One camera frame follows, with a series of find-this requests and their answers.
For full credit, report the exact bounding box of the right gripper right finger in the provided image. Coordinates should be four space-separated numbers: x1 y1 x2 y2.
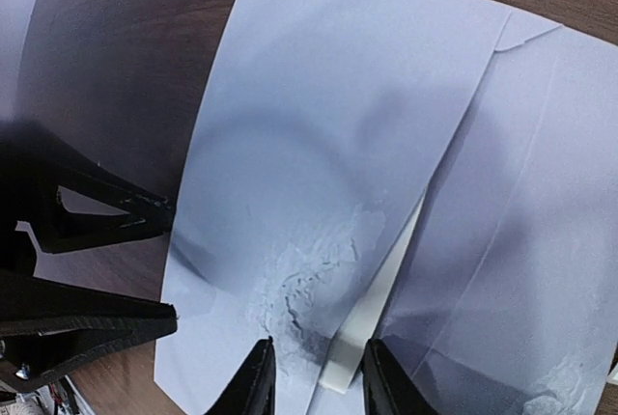
362 339 428 415

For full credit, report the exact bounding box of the pale blue envelope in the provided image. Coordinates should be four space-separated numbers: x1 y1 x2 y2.
154 0 617 414

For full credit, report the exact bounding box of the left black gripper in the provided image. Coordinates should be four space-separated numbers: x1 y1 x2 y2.
1 121 177 393

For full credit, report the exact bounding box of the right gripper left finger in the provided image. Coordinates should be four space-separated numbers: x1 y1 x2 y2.
206 337 275 415

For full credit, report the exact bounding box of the cream letter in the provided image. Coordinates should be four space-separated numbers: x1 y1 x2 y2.
318 190 427 394

